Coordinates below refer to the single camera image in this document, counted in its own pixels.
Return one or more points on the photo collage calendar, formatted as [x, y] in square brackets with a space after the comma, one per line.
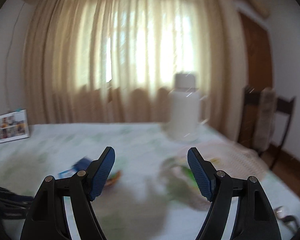
[14, 126]

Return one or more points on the floral white tablecloth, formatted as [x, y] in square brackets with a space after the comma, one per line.
[137, 205]

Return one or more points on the blue snack box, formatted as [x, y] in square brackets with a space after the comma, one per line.
[82, 164]

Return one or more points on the beige curtain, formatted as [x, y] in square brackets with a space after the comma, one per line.
[115, 60]

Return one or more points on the brown wooden door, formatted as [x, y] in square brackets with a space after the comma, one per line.
[260, 68]

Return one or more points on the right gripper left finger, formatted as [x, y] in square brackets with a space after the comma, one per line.
[47, 219]

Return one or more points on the white woven plastic basket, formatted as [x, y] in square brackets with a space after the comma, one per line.
[236, 160]

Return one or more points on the white thermos jug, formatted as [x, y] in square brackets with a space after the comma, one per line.
[184, 109]

